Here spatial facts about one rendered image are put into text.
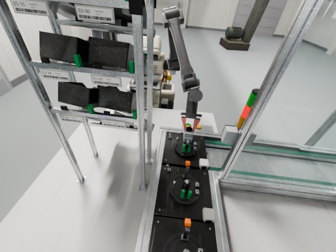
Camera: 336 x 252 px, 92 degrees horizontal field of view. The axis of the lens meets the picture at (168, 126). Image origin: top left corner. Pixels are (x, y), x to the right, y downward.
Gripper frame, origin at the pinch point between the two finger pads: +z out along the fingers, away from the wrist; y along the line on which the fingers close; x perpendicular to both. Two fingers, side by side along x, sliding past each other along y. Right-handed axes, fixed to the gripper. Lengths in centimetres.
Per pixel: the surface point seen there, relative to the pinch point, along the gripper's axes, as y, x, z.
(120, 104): -28.9, -25.3, -9.1
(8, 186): -165, 75, 83
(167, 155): -9.5, 2.9, 14.6
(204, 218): 6.7, -23.4, 31.0
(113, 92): -31.5, -25.5, -13.1
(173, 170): -6.1, -4.8, 20.1
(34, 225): -62, -20, 44
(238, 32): 228, 589, -353
